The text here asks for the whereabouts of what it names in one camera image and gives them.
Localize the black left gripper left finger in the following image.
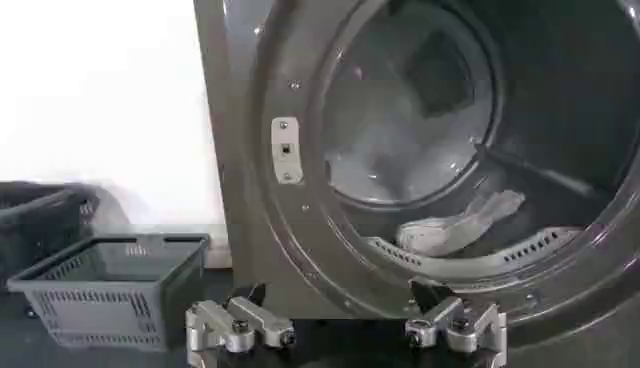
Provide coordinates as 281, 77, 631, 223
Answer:
185, 282, 297, 368

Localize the dark plastic laundry basket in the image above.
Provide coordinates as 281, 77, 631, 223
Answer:
0, 180, 101, 292

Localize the grey dryer machine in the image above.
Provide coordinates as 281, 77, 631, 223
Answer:
193, 0, 640, 368

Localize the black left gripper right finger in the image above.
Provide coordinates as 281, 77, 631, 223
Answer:
404, 280, 509, 368

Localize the grey plastic laundry basket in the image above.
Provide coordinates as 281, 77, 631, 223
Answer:
6, 233, 211, 352

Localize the white cloth garment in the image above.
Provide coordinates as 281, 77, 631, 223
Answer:
395, 189, 527, 258

